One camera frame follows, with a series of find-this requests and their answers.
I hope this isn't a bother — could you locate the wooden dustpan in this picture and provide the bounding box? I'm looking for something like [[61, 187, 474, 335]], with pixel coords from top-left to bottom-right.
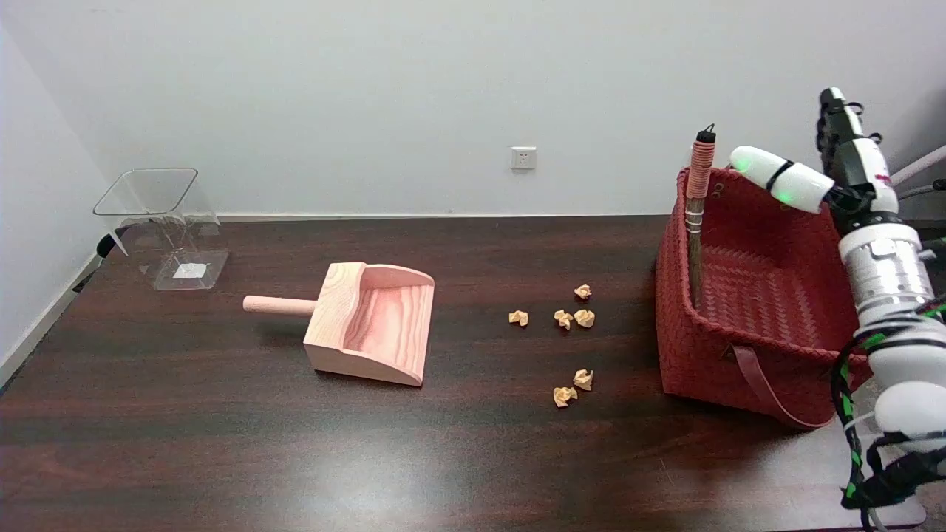
[[243, 262, 435, 387]]

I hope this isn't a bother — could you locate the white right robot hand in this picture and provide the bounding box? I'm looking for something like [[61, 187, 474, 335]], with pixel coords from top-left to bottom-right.
[[729, 87, 902, 231]]

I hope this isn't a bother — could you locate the white tube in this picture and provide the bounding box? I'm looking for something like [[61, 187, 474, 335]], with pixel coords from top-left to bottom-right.
[[890, 145, 946, 186]]

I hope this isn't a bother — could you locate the clear plastic bin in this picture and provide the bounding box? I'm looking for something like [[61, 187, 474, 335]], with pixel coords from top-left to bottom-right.
[[93, 168, 230, 291]]

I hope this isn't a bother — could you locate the small broom with handle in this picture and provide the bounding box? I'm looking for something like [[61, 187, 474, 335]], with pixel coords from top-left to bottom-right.
[[684, 124, 718, 310]]

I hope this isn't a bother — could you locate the red woven basket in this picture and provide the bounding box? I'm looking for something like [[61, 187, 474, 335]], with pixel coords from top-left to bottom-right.
[[656, 166, 874, 430]]

